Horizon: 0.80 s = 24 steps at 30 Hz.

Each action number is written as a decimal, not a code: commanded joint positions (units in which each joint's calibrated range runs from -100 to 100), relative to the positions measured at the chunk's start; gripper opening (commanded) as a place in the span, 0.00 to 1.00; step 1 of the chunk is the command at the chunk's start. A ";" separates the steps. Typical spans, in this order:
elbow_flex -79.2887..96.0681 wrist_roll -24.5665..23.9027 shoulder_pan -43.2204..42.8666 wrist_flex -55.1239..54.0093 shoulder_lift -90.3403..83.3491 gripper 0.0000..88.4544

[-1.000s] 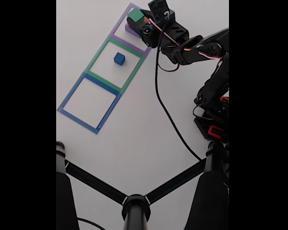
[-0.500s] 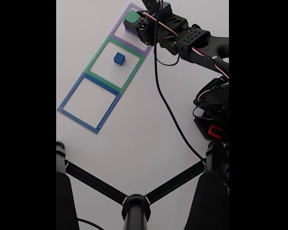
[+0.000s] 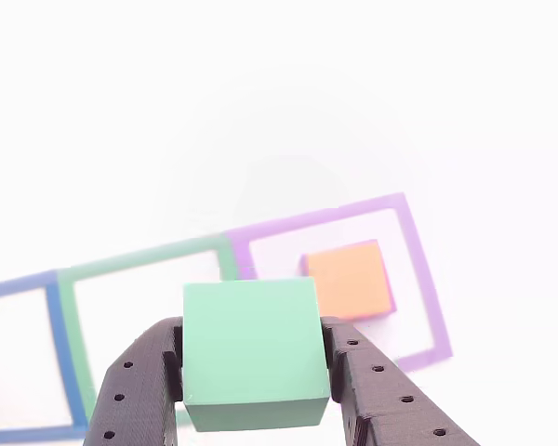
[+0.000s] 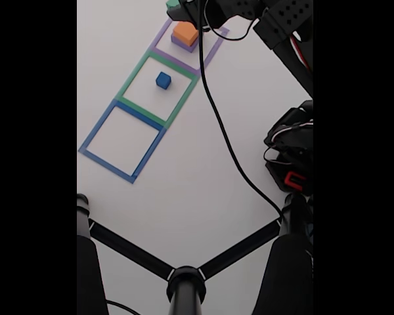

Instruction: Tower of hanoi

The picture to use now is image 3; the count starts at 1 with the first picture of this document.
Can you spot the large purple block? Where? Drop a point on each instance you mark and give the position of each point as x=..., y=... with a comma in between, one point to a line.
x=391, y=297

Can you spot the green block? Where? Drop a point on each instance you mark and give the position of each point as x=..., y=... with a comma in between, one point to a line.
x=251, y=344

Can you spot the orange block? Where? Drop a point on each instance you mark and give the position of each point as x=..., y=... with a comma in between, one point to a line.
x=349, y=279

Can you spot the blue tape square frame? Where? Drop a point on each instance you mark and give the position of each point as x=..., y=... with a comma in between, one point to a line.
x=58, y=334

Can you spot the green tape square frame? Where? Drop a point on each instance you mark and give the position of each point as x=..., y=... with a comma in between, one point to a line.
x=70, y=316

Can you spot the purple tape square frame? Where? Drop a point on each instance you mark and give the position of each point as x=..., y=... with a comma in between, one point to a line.
x=418, y=269

